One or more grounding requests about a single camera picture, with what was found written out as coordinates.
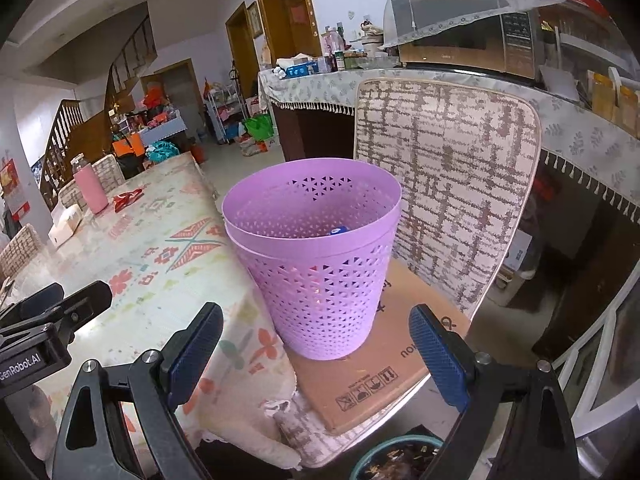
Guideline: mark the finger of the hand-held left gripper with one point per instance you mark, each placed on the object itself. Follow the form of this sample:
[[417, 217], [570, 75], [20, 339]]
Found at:
[[85, 305], [35, 300]]

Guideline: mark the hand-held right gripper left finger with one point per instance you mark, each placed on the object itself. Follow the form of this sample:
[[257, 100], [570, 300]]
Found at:
[[197, 355]]

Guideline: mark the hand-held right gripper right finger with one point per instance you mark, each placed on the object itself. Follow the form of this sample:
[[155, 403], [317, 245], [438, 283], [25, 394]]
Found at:
[[440, 360]]

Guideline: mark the purple plastic basket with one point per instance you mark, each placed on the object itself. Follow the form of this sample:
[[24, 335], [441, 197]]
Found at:
[[320, 310]]

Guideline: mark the chair with patterned cover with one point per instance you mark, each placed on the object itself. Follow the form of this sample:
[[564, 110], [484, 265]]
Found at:
[[450, 160], [22, 250], [67, 195], [111, 170]]

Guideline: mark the white tissue box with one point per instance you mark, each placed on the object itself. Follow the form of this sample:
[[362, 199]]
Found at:
[[65, 230]]

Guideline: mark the cardboard box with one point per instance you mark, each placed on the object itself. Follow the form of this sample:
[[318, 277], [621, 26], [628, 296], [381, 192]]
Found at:
[[360, 385]]

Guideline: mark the teal bowl with scraps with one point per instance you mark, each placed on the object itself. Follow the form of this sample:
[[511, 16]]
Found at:
[[395, 460]]

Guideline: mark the red wrapper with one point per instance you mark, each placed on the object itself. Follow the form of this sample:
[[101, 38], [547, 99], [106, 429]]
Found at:
[[127, 201]]

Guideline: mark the pink bottle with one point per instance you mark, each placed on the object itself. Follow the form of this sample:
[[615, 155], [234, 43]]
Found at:
[[92, 190]]

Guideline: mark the white storage box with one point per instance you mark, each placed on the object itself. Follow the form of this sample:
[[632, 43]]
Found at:
[[520, 265]]

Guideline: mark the orange bag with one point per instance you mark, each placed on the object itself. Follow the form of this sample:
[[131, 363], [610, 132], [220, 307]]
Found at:
[[127, 146]]

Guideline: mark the wooden staircase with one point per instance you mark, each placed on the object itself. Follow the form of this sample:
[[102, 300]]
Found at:
[[65, 130]]

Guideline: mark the checkered cloth table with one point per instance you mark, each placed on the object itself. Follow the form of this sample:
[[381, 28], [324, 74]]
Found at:
[[162, 132]]

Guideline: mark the green bag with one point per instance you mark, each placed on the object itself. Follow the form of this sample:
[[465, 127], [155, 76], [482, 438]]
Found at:
[[260, 127]]

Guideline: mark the white rack shelf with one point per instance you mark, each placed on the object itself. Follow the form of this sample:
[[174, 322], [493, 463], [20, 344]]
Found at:
[[225, 115]]

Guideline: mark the leaf print tasselled runner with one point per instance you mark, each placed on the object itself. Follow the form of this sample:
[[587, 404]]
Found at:
[[590, 130]]

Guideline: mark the blue tissue packet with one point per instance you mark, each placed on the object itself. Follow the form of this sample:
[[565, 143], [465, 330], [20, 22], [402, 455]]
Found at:
[[302, 70]]

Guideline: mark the microwave oven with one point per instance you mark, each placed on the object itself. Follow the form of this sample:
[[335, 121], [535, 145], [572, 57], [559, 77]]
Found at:
[[450, 40]]

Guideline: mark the clear plastic bottle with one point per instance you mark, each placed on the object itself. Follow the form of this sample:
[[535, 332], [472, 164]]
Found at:
[[332, 50]]

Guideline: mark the red wall calendar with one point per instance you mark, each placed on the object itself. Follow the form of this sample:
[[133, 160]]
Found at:
[[12, 185]]

